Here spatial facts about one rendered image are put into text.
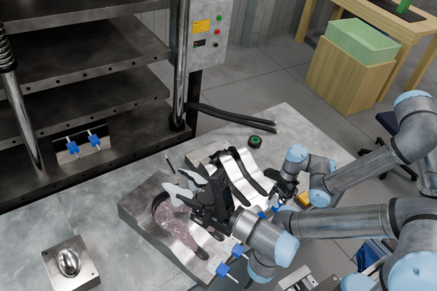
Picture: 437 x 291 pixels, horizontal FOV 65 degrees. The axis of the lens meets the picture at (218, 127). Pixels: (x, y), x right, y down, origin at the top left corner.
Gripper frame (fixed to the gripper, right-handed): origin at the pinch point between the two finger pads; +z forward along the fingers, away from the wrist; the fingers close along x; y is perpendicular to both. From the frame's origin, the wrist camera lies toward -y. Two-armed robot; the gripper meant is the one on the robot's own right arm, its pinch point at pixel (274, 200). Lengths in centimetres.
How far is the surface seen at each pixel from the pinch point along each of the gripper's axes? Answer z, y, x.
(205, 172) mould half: 0.3, -29.5, -17.9
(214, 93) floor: 91, -175, 103
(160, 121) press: 12, -84, -13
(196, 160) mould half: 5.0, -41.9, -15.0
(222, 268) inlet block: 4.2, 11.7, -37.6
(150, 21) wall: 41, -258, 71
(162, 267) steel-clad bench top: 11, -4, -55
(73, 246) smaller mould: 4, -27, -82
